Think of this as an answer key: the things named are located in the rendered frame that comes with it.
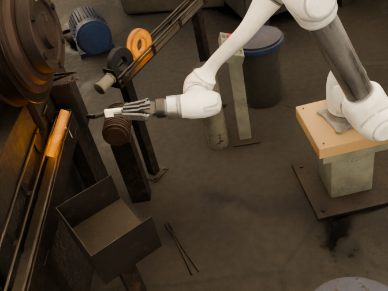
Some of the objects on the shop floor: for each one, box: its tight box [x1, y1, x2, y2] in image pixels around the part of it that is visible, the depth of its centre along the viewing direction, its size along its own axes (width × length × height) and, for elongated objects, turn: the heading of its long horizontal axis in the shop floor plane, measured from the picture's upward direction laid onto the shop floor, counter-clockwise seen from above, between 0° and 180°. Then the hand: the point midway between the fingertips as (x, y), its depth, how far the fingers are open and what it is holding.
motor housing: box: [102, 101, 151, 203], centre depth 234 cm, size 13×22×54 cm, turn 14°
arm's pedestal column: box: [292, 152, 388, 222], centre depth 219 cm, size 40×40×31 cm
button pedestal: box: [218, 32, 261, 147], centre depth 253 cm, size 16×24×62 cm, turn 14°
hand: (114, 112), depth 178 cm, fingers closed
